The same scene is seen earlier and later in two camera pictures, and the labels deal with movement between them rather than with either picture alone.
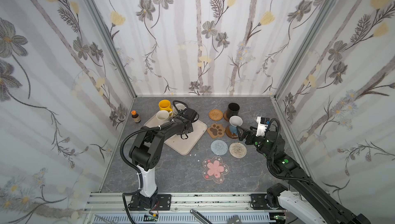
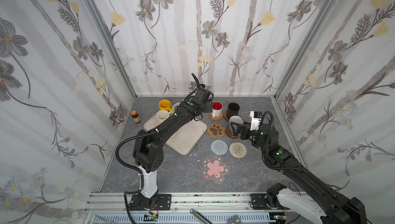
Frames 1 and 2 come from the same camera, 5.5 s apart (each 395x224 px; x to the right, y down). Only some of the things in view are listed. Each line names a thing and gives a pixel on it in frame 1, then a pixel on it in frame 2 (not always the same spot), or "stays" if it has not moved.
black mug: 233,109 stays
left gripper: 187,127 → 203,91
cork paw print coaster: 216,130 stays
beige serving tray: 183,146 stays
